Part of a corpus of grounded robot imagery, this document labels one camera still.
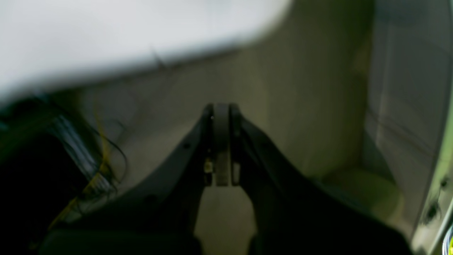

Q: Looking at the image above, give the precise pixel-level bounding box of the dark equipment under table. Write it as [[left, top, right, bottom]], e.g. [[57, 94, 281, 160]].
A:
[[0, 96, 128, 255]]

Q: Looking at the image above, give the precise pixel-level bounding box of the yellow floor cable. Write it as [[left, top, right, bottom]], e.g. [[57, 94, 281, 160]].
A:
[[28, 110, 114, 248]]

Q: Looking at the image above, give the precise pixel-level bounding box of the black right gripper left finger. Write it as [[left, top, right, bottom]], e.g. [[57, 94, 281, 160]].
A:
[[39, 104, 214, 255]]

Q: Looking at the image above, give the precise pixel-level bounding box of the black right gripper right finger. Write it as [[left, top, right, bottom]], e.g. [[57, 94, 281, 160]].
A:
[[222, 104, 412, 255]]

